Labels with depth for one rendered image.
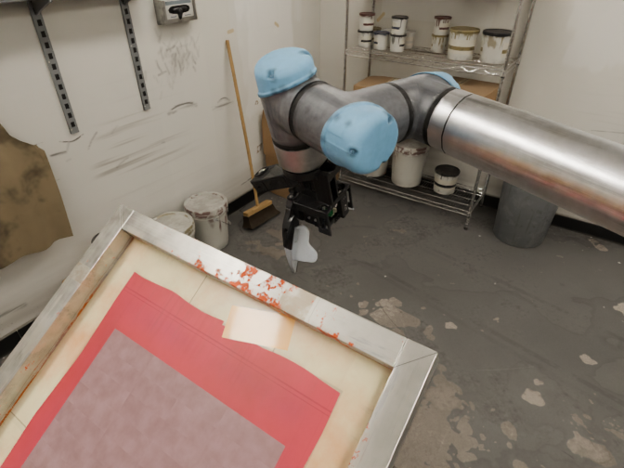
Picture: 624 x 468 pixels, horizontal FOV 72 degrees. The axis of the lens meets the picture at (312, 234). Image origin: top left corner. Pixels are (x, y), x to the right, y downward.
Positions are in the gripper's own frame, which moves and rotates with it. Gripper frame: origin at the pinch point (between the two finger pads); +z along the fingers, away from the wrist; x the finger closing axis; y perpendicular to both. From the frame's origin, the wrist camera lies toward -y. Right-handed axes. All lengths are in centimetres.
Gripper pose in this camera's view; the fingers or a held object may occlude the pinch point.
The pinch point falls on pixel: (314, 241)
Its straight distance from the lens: 78.2
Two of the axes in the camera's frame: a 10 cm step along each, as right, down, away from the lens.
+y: 8.2, 3.2, -4.7
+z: 1.7, 6.5, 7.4
